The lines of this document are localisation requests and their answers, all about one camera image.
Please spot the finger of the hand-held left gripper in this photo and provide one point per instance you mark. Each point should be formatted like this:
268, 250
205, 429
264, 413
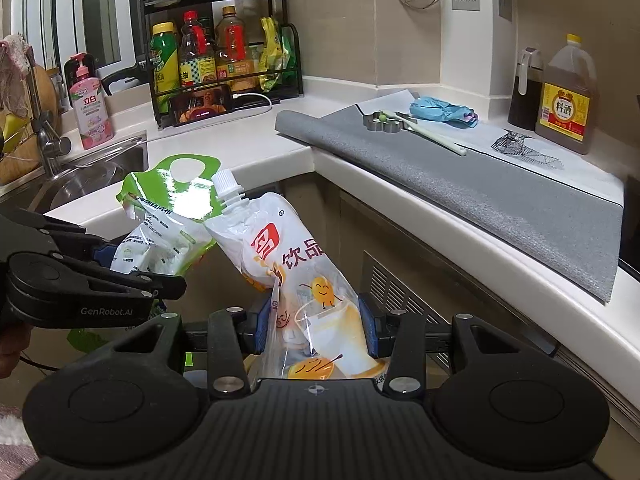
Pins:
102, 256
150, 285

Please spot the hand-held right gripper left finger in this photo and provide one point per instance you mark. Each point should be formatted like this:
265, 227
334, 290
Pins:
261, 327

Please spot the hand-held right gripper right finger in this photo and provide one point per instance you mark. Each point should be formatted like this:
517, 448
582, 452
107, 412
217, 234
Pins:
369, 327

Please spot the white spouted drink pouch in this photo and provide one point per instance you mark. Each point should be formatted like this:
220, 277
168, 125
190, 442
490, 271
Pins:
280, 260

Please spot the green and white plastic bag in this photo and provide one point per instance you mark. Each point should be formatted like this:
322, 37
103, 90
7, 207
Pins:
165, 210

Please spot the blue and pink wrapper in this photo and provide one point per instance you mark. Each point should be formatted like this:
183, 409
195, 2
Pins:
440, 110

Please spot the person's left hand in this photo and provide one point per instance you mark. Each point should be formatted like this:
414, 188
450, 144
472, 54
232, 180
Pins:
12, 350

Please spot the stainless steel sink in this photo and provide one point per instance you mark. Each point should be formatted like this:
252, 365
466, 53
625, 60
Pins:
95, 170

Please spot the pink fuzzy cloth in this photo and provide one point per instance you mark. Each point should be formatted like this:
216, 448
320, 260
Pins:
15, 435

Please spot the pink pump soap bottle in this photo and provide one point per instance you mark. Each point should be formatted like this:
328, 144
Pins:
90, 105

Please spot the grey counter mat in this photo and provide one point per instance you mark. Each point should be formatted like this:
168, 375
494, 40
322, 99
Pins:
450, 195

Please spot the wooden cutting board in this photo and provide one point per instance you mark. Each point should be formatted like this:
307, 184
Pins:
47, 95

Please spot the black smartphone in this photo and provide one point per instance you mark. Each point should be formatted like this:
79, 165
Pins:
200, 105

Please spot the white chopsticks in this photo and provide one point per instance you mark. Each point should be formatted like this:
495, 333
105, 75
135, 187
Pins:
435, 137

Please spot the metal cookie cutter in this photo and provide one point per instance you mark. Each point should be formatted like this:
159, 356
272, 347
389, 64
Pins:
382, 126

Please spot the pink dish cloth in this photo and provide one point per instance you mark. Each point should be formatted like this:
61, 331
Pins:
15, 70

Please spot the green and yellow sauce bottle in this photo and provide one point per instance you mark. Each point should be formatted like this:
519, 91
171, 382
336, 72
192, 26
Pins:
165, 60

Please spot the red capped soy sauce bottle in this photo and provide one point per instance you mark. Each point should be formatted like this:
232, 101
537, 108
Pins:
196, 55

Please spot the yellow capped oil bottle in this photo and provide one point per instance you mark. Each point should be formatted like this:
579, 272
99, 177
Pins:
235, 50

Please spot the yellow and green snack bag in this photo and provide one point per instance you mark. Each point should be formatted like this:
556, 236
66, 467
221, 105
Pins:
272, 55

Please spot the black cooktop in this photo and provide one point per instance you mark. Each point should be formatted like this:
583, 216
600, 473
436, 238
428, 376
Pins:
631, 230

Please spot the yellow capped cooking wine jug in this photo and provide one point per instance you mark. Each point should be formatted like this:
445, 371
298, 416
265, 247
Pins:
567, 100

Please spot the window frame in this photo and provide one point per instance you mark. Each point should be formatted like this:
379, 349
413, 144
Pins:
75, 10

